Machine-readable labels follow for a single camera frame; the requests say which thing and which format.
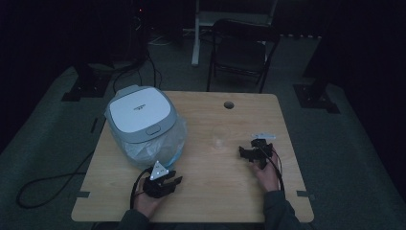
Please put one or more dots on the white and grey rice cooker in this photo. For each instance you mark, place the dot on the white and grey rice cooker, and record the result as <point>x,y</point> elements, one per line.
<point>142,111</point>

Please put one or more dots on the grey tape strip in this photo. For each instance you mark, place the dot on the grey tape strip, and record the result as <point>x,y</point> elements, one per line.
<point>304,194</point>

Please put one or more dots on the person's right hand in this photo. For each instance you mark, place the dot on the person's right hand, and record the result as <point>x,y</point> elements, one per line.
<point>268,177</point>

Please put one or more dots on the black stand base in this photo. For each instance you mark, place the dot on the black stand base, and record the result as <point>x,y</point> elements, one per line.
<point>314,97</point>
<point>86,86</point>

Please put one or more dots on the person's left hand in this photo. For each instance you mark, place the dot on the person's left hand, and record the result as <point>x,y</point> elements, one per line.
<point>147,202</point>

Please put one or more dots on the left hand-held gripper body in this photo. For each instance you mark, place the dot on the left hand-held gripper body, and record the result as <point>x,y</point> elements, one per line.
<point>156,185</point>

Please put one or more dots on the black folding chair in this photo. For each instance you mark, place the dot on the black folding chair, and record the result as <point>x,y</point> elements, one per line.
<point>241,51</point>

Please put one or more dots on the clear plastic bag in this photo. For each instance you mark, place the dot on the clear plastic bag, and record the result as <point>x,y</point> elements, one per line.
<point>166,143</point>

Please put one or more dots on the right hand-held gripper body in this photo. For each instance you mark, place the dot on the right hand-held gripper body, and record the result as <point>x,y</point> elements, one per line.
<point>263,149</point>

